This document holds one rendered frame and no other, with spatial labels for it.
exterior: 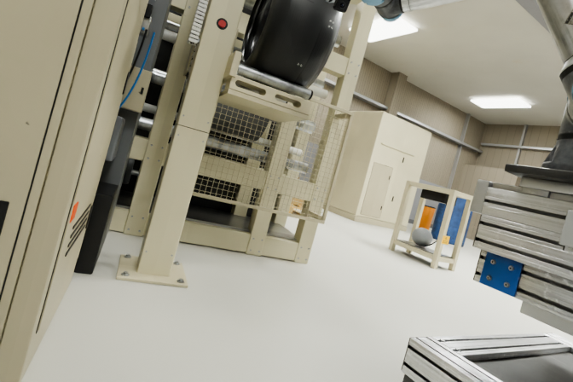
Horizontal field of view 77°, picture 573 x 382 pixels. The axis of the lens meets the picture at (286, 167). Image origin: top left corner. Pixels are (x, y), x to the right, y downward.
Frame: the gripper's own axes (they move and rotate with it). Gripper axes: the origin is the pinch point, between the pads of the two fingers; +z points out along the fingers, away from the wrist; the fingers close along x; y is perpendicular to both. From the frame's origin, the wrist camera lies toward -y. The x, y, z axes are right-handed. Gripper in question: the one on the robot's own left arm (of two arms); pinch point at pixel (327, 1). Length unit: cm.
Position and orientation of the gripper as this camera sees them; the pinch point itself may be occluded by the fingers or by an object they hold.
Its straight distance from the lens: 150.0
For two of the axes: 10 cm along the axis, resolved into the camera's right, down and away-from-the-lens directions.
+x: -8.9, -2.5, -3.8
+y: 2.2, -9.7, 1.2
